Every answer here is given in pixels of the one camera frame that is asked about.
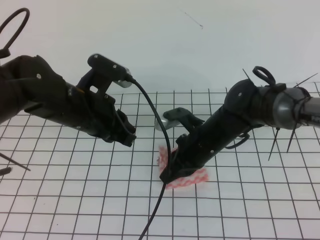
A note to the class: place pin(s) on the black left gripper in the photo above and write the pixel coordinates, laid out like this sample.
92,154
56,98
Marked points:
97,116

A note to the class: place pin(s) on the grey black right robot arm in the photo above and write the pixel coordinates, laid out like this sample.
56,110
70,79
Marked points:
246,107

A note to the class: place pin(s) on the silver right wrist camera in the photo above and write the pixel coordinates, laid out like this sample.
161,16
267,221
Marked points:
180,116

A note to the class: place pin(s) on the pink wavy striped towel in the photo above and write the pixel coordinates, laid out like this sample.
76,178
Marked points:
175,173

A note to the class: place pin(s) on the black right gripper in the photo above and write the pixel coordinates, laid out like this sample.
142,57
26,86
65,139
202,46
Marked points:
200,145

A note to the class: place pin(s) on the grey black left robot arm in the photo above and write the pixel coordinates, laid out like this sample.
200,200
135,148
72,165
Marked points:
29,84

